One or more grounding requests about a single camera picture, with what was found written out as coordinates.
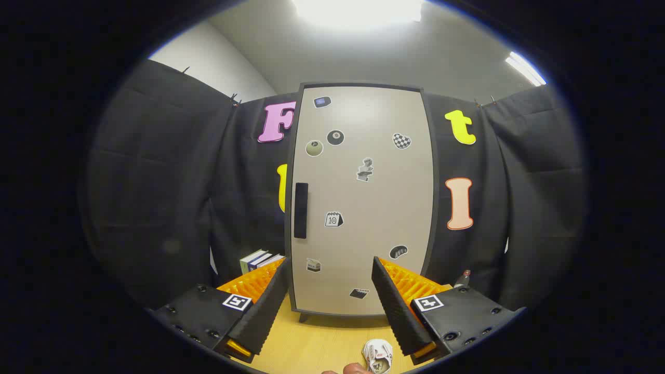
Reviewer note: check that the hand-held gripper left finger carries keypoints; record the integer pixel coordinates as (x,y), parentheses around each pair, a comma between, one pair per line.
(262,317)

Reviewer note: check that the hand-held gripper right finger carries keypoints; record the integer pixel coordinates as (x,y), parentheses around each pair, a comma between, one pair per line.
(400,317)

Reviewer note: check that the white canvas shoe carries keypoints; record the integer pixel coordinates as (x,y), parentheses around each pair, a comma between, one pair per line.
(377,356)

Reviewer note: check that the dark grey shoe cabinet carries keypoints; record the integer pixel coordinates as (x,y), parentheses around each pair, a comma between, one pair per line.
(288,156)

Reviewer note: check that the dark blue spine book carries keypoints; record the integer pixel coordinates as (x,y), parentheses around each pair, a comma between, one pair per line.
(260,259)

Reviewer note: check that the white portrait cover book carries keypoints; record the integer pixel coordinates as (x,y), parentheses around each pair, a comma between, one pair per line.
(274,259)

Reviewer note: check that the small plastic drink bottle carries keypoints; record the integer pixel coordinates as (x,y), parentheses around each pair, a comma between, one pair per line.
(462,279)

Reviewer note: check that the black backdrop cloth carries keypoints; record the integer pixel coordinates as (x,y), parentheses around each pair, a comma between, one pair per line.
(166,197)

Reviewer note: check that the narrow ceiling strip light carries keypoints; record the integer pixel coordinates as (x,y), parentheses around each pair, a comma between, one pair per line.
(526,68)

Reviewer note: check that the large ceiling light panel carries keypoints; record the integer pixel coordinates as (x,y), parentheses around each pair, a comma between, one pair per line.
(358,10)

